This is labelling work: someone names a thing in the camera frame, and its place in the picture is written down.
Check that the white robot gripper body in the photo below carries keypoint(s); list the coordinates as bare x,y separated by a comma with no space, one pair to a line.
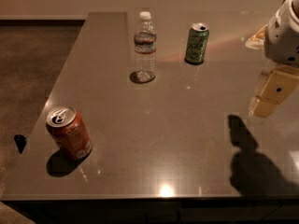
282,40

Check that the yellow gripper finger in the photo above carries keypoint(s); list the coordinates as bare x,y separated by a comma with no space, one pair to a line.
257,40
273,89

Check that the clear plastic water bottle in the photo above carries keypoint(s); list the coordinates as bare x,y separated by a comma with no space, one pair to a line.
145,39

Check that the green soda can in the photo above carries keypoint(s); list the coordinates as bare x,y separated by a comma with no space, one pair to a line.
196,44

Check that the red coke can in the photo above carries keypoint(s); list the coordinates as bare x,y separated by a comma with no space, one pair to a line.
66,127

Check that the small black floor object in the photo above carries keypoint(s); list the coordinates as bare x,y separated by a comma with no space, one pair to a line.
20,141

